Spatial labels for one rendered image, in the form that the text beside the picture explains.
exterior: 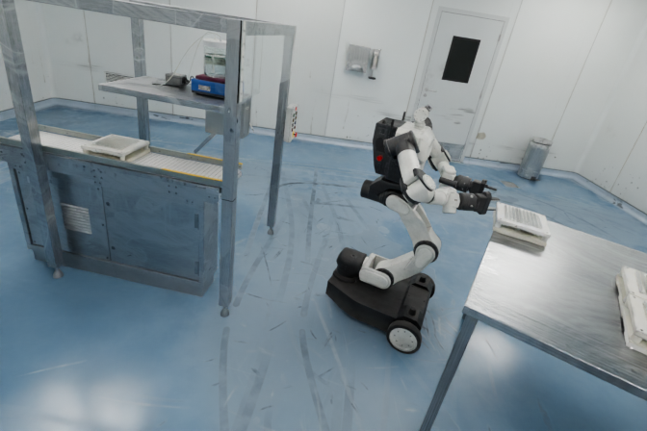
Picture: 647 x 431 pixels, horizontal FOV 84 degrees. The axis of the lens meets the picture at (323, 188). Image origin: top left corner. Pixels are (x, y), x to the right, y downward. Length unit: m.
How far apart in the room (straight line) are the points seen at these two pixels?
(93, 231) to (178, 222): 0.58
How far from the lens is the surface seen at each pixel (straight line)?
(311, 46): 5.46
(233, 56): 1.68
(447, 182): 2.09
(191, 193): 2.04
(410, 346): 2.32
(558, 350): 1.45
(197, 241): 2.24
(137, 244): 2.47
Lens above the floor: 1.67
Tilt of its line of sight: 24 degrees down
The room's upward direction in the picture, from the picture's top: 9 degrees clockwise
